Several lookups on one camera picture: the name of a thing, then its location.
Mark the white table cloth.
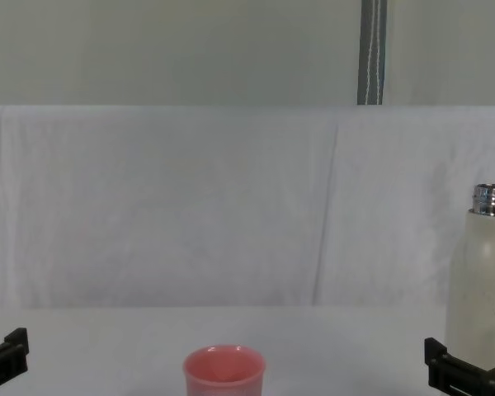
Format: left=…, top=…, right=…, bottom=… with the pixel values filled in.
left=0, top=103, right=495, bottom=396

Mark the cream vacuum bottle steel neck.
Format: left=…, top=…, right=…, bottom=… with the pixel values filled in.
left=445, top=183, right=495, bottom=371

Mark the pink cup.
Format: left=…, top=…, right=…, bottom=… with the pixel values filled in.
left=182, top=344, right=267, bottom=396

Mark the grey striped post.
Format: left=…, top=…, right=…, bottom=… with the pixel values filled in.
left=356, top=0, right=388, bottom=106

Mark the white curtain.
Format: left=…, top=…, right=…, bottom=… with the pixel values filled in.
left=380, top=0, right=495, bottom=108
left=0, top=0, right=365, bottom=108

